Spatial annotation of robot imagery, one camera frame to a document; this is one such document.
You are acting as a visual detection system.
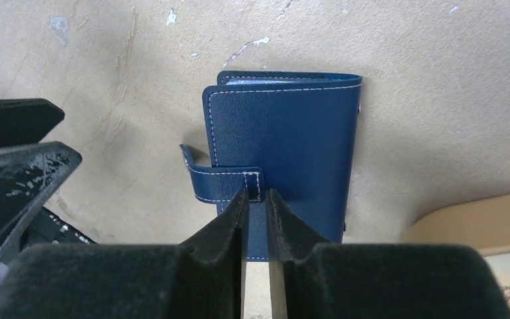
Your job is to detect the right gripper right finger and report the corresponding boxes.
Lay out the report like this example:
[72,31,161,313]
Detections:
[266,189,510,318]

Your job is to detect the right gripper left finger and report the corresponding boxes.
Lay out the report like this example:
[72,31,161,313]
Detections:
[0,189,250,318]

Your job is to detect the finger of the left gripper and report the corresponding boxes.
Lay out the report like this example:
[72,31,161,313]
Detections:
[0,142,82,262]
[0,98,65,148]

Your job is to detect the blue leather card holder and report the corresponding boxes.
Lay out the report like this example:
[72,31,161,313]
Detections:
[181,70,363,262]

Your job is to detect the tan oval plastic tray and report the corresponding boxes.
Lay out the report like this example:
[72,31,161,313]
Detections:
[401,195,510,258]

